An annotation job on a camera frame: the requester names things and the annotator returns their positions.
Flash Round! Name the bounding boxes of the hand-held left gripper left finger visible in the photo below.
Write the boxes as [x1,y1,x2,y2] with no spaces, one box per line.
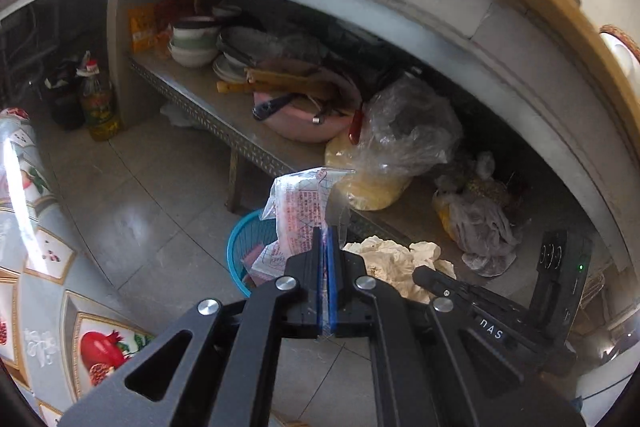
[59,227,328,427]

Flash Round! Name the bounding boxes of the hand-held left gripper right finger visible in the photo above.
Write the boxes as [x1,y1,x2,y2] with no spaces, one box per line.
[325,227,586,427]

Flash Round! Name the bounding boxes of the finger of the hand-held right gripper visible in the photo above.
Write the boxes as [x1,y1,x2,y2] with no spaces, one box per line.
[412,266,533,323]

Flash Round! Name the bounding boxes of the cream paper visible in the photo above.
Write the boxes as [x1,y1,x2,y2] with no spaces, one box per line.
[342,235,457,303]

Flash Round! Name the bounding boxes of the clear wrapper with red print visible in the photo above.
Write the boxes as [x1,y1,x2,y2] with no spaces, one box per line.
[251,167,351,280]

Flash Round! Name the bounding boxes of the blue plastic basket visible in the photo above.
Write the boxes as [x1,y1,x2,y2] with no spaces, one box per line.
[227,208,281,299]

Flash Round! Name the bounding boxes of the grey plastic bag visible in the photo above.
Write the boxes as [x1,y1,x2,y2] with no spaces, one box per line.
[432,152,531,277]

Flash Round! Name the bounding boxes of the pink basin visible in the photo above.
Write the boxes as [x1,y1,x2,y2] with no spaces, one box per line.
[252,59,361,144]

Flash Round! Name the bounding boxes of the plastic bag of yellow flour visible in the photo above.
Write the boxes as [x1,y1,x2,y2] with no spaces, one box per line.
[325,77,463,212]

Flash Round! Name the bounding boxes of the wooden rolling pin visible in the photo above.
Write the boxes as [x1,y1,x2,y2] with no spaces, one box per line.
[216,68,341,100]

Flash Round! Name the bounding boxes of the white plastic bag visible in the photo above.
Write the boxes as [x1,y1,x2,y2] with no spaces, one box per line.
[160,103,201,128]

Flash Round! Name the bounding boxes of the metal shelf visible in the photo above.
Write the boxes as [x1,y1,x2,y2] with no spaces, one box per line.
[129,54,451,258]

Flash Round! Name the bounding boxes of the stack of bowls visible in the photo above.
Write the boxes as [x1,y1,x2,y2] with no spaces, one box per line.
[167,19,221,68]

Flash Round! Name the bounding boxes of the fruit print tablecloth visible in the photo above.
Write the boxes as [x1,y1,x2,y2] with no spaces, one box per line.
[0,107,156,427]

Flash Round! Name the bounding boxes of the cooking oil bottle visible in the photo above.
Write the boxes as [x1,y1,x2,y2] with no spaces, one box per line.
[77,59,122,142]

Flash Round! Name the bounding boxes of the orange snack packets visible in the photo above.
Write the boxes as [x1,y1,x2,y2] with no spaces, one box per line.
[127,2,173,55]

